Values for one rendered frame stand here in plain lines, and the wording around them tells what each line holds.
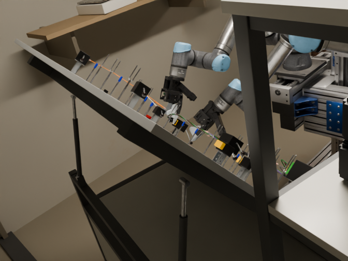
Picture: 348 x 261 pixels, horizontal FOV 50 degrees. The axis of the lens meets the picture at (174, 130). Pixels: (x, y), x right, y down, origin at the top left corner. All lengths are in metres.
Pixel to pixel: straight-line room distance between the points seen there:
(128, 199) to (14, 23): 1.71
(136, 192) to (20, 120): 1.50
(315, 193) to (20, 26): 2.68
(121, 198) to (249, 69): 1.46
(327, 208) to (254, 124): 0.21
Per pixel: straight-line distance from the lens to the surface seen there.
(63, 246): 3.14
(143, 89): 1.17
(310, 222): 0.73
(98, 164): 3.67
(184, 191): 0.94
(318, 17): 0.49
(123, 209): 1.91
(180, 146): 0.68
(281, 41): 1.80
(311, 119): 2.19
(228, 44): 1.69
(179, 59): 1.68
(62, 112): 3.35
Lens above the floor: 1.97
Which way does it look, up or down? 28 degrees down
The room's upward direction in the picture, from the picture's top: 13 degrees counter-clockwise
